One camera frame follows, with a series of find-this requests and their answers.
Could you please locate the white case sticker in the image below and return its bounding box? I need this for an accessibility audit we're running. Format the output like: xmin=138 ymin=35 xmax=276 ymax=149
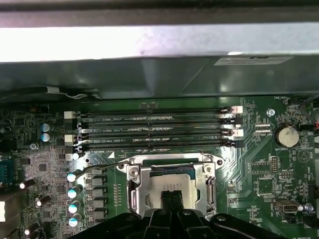
xmin=213 ymin=55 xmax=295 ymax=67

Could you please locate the black PC case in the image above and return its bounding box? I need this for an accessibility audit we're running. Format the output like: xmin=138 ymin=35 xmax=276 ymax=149
xmin=0 ymin=0 xmax=319 ymax=110

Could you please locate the silver CPU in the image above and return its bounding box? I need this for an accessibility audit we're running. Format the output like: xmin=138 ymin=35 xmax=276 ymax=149
xmin=149 ymin=165 xmax=201 ymax=211

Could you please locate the CPU socket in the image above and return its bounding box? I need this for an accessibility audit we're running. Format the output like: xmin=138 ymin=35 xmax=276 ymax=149
xmin=116 ymin=153 xmax=224 ymax=217

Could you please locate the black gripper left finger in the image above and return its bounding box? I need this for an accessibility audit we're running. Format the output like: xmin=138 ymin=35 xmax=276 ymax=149
xmin=67 ymin=189 xmax=176 ymax=239

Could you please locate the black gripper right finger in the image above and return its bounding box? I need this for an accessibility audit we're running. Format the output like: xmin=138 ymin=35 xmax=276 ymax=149
xmin=173 ymin=189 xmax=286 ymax=239

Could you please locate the silver coin battery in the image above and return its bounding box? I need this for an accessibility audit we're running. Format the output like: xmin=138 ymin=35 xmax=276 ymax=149
xmin=274 ymin=121 xmax=301 ymax=149

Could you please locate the green motherboard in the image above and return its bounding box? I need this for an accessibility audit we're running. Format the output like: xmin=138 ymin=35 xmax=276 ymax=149
xmin=0 ymin=96 xmax=319 ymax=239

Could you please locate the silver USB port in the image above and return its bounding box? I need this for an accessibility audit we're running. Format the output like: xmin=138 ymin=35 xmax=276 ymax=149
xmin=274 ymin=198 xmax=300 ymax=215

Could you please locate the metal locking lever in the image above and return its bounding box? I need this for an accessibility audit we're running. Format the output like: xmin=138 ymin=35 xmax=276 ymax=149
xmin=205 ymin=174 xmax=217 ymax=209
xmin=74 ymin=159 xmax=133 ymax=178

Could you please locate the metal socket cover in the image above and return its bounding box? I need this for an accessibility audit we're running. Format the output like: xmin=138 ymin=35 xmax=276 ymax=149
xmin=127 ymin=159 xmax=211 ymax=216

